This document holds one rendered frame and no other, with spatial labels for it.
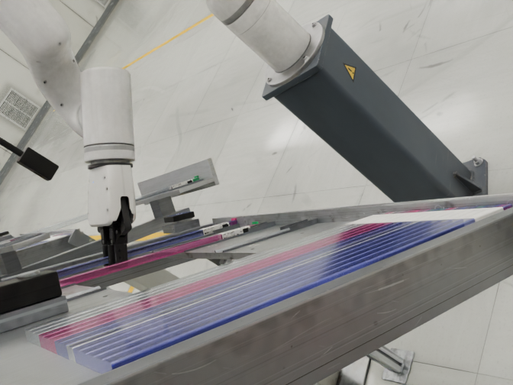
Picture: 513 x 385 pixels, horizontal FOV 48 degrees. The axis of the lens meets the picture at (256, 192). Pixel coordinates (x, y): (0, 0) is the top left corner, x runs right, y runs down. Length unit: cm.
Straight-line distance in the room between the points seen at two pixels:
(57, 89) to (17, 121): 778
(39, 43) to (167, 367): 70
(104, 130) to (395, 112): 84
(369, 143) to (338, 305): 109
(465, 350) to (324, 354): 115
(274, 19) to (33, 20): 58
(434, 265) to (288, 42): 91
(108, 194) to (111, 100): 16
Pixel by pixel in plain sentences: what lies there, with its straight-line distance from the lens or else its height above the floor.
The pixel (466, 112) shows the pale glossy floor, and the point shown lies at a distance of 204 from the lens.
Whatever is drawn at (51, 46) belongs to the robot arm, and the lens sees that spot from 99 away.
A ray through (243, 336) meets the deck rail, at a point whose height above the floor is 104.
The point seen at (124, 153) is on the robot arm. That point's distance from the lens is 97.
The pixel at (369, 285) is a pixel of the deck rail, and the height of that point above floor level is 94.
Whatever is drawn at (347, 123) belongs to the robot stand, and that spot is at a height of 50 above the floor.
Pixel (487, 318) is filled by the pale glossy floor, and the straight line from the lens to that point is 158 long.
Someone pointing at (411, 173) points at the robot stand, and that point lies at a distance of 159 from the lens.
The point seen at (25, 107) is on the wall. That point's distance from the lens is 892.
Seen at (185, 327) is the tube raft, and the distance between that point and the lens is 43.
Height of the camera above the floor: 127
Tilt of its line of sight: 29 degrees down
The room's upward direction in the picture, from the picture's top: 53 degrees counter-clockwise
